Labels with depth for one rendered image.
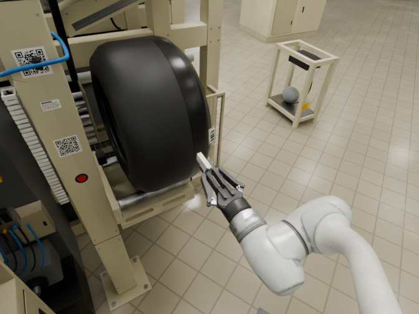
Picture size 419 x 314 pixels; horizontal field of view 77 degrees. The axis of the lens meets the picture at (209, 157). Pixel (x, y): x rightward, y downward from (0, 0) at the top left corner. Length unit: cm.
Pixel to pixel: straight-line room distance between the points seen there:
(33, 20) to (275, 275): 84
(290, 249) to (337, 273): 155
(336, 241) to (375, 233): 190
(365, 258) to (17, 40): 92
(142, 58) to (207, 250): 150
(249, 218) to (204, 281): 131
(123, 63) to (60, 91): 20
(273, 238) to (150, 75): 59
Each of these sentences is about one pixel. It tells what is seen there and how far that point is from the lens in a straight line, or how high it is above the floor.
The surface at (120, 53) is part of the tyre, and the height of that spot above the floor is 148.
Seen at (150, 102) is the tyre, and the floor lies 139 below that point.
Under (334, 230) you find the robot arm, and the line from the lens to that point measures 67.
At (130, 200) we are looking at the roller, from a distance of 118.
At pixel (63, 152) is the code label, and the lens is 103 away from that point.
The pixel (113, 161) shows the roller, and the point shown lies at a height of 91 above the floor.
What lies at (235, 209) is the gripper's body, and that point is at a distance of 71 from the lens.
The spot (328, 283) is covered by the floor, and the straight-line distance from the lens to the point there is 215.
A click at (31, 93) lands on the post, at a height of 143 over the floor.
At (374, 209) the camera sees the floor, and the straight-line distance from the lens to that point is 273.
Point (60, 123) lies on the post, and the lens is 97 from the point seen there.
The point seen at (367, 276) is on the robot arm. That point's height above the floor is 137.
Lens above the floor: 181
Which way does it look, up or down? 42 degrees down
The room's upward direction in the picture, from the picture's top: 3 degrees clockwise
